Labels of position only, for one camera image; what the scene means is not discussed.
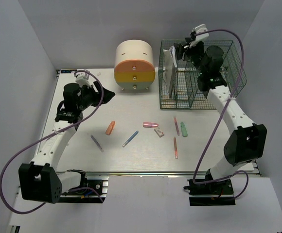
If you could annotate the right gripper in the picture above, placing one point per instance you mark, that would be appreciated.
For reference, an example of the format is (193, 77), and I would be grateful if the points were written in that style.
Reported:
(180, 50)

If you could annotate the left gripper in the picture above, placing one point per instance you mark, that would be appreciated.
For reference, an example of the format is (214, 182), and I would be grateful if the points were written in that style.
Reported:
(97, 95)

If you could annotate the white paper booklet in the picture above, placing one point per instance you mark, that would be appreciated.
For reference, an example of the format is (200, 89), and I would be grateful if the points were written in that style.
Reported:
(167, 71)

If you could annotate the round drawer storage box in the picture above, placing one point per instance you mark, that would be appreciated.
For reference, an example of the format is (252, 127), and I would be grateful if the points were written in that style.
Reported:
(134, 65)

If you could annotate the white eraser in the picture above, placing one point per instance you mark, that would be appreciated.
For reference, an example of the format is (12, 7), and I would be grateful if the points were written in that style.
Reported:
(159, 132)

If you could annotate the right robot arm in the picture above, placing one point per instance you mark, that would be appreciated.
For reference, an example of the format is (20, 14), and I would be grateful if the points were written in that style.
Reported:
(247, 139)

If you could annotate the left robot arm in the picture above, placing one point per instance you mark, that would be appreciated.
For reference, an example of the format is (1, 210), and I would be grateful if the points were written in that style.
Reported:
(38, 179)

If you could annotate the orange highlighter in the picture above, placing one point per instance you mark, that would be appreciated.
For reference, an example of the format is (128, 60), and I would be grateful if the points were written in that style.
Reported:
(110, 128)

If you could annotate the purple pen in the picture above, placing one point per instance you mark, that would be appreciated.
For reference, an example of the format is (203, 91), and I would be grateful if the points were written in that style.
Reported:
(97, 143)

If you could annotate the blue pen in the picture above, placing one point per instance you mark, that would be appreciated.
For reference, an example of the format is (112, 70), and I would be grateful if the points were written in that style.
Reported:
(129, 139)

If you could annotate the pink highlighter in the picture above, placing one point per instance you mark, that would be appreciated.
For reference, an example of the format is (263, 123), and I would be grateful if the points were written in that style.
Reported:
(149, 125)

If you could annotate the black label sticker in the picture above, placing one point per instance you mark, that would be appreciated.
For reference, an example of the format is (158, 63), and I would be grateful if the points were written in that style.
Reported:
(68, 71)

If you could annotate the pink pen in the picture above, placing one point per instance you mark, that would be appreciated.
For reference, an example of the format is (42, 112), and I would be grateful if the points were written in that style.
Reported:
(176, 126)

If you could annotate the green highlighter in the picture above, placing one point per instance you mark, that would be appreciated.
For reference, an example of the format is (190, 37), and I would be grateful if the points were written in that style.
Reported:
(183, 129)

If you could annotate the orange pen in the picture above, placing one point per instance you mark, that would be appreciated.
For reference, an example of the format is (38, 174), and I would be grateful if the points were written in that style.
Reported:
(175, 148)

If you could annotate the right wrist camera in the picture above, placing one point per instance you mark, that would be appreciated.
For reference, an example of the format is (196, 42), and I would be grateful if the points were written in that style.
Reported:
(200, 33)

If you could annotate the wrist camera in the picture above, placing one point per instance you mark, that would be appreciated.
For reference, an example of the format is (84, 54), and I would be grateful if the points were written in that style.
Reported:
(200, 33)
(82, 79)

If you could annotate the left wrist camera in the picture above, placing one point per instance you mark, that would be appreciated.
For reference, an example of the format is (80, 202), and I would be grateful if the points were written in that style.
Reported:
(82, 79)

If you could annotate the green wire mesh organizer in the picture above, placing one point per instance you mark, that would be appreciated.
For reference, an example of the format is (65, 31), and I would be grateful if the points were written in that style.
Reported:
(220, 64)

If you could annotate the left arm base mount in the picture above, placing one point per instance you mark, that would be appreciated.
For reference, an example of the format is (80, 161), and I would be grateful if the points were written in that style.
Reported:
(94, 188)

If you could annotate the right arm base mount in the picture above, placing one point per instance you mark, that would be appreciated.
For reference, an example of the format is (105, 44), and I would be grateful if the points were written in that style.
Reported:
(213, 194)

